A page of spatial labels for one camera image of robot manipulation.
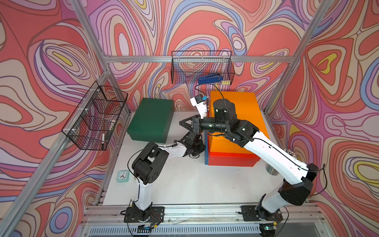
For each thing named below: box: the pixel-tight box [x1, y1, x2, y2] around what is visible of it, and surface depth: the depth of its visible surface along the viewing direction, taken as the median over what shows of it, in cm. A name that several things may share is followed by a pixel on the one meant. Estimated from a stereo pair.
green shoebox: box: [126, 97, 175, 144], surface depth 103 cm
